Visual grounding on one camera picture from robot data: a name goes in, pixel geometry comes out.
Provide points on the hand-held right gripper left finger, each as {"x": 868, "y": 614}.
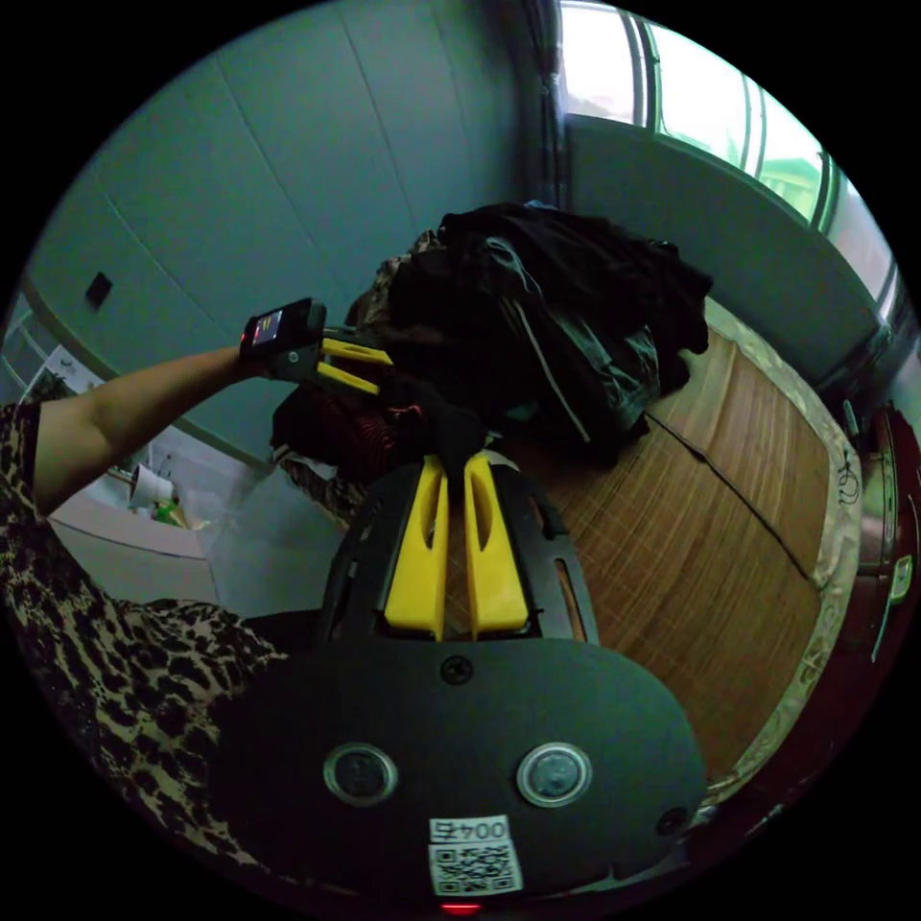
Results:
{"x": 421, "y": 554}

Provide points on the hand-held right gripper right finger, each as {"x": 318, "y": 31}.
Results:
{"x": 496, "y": 568}

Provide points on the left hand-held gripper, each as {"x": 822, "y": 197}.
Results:
{"x": 295, "y": 363}

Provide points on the black t-shirt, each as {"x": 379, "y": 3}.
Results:
{"x": 453, "y": 424}

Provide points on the person's left forearm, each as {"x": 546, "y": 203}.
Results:
{"x": 129, "y": 410}

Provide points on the bed with woven mat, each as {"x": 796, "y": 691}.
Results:
{"x": 683, "y": 576}

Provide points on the pile of clothes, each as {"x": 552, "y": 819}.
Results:
{"x": 561, "y": 324}

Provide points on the person's body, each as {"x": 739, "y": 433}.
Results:
{"x": 108, "y": 683}

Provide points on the window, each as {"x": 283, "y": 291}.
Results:
{"x": 691, "y": 72}

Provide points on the black wall switch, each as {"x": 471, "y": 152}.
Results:
{"x": 98, "y": 288}

